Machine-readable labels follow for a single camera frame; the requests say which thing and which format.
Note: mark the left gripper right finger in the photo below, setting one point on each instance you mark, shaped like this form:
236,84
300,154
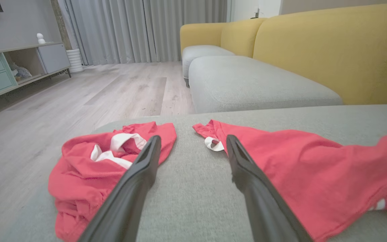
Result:
260,201

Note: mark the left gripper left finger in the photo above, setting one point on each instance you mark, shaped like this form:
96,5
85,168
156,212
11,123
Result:
129,195

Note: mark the red garment with white collar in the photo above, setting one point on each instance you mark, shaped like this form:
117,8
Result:
79,174

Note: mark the red garment with white stripes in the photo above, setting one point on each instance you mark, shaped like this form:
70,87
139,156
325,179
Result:
297,168

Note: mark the white ribbed vase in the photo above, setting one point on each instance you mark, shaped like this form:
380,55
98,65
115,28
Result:
75,60

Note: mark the grey cabinet door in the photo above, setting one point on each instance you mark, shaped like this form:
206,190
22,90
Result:
54,57

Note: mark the plush toy in cabinet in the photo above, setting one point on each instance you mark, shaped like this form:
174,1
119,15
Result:
22,72

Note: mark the yellow sofa back cushion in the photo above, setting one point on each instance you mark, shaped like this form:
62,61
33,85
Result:
331,50
200,33
240,37

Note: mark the grey curtain panel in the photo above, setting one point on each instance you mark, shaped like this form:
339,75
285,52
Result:
106,30
183,13

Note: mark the grey wooden TV cabinet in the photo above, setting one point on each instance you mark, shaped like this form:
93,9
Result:
25,60

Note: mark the small white figurine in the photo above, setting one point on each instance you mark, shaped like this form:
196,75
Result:
40,40

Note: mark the small white object on ledge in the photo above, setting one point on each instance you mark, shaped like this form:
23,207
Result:
257,13

